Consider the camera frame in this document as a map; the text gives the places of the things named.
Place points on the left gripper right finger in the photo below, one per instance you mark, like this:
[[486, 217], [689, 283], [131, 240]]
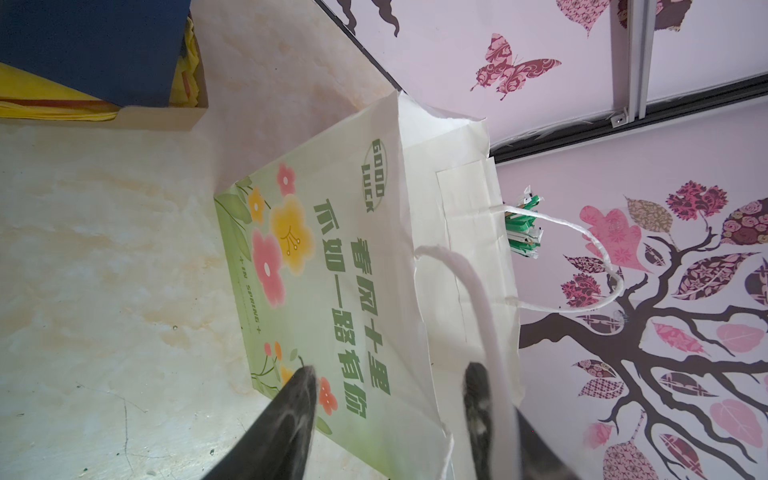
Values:
[[539, 462]]

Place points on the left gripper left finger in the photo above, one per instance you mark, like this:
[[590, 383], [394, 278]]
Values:
[[277, 445]]

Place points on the white illustrated paper bag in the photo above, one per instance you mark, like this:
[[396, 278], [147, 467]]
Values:
[[377, 253]]

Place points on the bundle of wrapped straws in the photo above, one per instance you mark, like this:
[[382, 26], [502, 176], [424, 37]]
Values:
[[523, 236]]

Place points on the dark blue napkins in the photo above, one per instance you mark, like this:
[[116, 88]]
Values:
[[122, 52]]

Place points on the yellow napkins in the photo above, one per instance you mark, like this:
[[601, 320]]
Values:
[[29, 97]]

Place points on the aluminium rail back wall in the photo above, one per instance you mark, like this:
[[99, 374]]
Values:
[[632, 35]]

